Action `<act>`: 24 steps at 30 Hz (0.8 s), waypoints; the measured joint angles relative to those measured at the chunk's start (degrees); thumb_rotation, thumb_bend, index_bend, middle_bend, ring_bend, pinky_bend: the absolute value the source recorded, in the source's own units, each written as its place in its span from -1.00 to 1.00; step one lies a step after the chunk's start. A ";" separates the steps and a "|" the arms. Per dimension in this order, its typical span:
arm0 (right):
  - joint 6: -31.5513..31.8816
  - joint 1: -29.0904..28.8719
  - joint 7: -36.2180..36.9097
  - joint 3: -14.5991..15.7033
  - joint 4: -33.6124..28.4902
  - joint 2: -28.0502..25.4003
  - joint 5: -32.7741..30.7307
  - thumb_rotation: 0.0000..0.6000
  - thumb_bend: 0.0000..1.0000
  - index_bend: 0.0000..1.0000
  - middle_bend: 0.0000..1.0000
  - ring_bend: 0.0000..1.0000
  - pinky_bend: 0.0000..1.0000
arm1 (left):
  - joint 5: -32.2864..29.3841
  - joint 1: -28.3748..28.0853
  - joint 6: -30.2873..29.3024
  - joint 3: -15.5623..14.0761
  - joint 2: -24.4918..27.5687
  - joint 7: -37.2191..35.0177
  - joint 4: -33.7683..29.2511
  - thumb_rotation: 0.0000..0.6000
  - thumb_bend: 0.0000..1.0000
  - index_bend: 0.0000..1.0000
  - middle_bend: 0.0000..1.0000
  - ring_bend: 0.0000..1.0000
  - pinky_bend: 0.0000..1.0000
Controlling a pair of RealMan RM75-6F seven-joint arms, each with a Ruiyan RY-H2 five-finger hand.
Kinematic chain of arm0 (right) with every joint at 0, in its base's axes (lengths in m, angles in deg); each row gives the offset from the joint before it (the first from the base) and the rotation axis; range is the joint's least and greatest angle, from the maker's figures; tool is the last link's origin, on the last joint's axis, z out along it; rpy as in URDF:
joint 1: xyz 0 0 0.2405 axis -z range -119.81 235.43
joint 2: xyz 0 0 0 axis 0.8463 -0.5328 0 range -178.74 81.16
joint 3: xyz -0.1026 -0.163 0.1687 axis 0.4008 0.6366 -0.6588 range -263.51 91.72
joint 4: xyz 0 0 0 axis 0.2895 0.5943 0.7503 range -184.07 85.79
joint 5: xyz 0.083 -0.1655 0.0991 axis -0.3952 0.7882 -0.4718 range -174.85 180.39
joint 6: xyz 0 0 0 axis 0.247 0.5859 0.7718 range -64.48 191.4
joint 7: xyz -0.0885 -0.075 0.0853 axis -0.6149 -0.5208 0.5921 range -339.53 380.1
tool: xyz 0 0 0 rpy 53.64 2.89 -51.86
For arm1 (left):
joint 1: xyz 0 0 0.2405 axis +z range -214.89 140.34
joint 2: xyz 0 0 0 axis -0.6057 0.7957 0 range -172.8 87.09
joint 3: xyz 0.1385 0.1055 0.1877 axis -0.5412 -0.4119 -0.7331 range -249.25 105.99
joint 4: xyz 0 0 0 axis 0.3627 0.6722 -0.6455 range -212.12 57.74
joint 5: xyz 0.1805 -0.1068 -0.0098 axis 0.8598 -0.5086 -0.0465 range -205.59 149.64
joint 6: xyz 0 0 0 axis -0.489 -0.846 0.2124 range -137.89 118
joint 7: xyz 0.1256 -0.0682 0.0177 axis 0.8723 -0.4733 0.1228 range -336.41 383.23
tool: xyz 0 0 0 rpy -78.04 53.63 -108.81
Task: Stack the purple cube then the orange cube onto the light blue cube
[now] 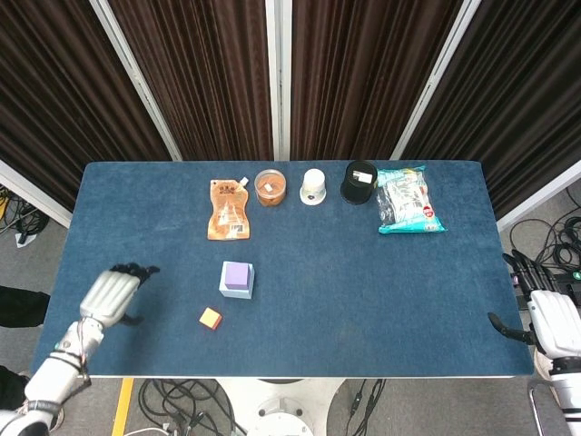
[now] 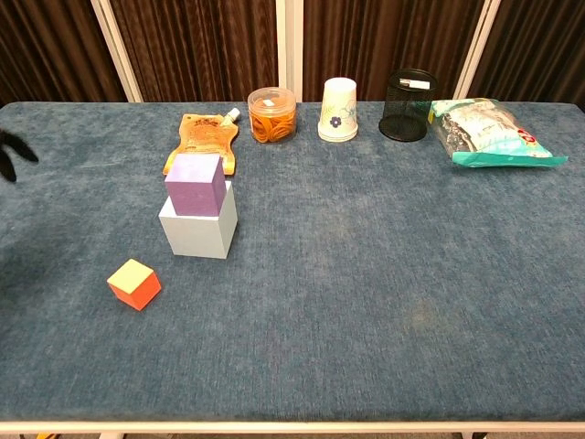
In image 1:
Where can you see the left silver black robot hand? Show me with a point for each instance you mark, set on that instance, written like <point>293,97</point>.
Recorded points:
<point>109,295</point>

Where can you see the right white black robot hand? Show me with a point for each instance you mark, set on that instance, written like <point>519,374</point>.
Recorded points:
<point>556,322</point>

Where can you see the orange yellow small cube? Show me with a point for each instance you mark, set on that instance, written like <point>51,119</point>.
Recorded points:
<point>209,318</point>

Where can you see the purple cube block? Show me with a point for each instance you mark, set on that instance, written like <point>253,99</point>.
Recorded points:
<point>237,274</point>

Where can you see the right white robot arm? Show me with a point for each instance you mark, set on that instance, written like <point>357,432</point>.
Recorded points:
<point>567,399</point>

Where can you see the grey foot pedal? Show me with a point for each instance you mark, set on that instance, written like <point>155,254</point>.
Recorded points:
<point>523,303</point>

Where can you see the black power strip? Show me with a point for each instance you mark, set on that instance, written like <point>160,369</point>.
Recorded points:
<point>567,284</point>

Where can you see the black object on floor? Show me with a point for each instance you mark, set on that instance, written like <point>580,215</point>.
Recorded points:
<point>22,306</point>

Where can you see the light blue cube box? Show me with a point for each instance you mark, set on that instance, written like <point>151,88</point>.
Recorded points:
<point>236,293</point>

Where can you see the orange spout pouch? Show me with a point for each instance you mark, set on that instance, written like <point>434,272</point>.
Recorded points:
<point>229,211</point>

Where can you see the teal clear plastic snack bag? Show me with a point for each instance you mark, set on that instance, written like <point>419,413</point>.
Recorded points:
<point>408,204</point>

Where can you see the clear jar of rubber bands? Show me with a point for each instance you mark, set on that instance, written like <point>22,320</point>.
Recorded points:
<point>270,188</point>

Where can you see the blue table cloth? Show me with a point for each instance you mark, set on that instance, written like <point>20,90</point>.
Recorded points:
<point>363,295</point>

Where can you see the brown pleated curtain panel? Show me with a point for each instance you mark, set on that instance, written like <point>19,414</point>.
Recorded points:
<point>204,68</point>
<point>522,91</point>
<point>45,91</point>
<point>363,68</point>

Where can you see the black mesh pen holder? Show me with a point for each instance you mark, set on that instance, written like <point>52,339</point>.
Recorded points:
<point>356,191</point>

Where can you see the white item in pen holder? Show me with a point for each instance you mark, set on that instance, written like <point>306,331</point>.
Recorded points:
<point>361,176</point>

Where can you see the white partition base rail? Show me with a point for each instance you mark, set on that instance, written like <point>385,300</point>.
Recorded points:
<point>32,194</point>
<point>540,197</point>

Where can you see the white pedestal base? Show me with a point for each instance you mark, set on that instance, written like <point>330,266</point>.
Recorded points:
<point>281,404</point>

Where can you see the white partition post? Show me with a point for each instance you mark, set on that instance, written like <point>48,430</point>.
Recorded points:
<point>278,68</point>
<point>136,82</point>
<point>433,82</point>

